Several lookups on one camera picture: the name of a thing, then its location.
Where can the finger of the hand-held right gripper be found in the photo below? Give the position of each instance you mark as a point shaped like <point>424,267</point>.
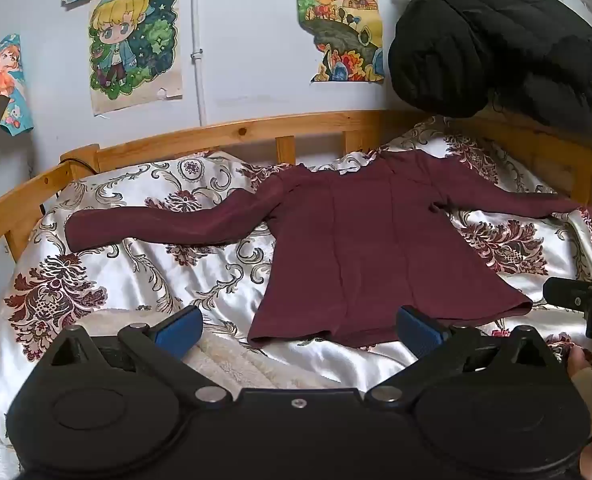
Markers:
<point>571,294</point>

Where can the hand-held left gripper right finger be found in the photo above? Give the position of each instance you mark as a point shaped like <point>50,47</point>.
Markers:
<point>418,332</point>

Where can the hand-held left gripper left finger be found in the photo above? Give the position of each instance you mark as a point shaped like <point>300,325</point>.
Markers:
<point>180,329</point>

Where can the maroon long-sleeve shirt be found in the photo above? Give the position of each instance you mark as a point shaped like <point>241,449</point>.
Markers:
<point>376,240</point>

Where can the white fleece blanket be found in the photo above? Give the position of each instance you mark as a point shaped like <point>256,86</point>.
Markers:
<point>235,360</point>

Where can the floral satin blanket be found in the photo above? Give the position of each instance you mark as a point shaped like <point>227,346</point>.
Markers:
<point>140,270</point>

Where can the black puffer jacket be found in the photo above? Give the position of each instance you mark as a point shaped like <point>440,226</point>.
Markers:
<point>481,35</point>

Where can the blonde cartoon character poster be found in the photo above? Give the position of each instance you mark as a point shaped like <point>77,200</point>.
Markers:
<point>130,45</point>

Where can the orange-haired cartoon girl poster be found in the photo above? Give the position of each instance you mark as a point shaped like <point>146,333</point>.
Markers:
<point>3,85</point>

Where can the colourful landscape poster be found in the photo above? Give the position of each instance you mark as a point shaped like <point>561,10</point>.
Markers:
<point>341,25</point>

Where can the wooden bed frame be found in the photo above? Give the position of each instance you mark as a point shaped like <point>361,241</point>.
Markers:
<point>235,132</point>

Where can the white wall pipe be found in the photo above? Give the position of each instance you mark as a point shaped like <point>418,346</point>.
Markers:
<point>198,45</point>

